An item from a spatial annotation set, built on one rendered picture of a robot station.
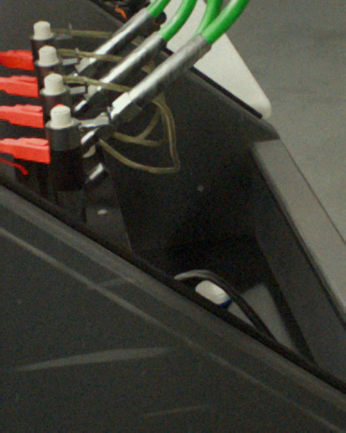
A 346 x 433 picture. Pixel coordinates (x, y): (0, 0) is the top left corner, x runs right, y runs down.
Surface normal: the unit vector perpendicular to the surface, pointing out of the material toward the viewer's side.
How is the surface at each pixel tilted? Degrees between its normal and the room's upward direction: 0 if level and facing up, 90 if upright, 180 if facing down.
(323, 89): 0
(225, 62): 0
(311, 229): 0
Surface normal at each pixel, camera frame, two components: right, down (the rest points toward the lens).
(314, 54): -0.08, -0.89
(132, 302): 0.16, 0.43
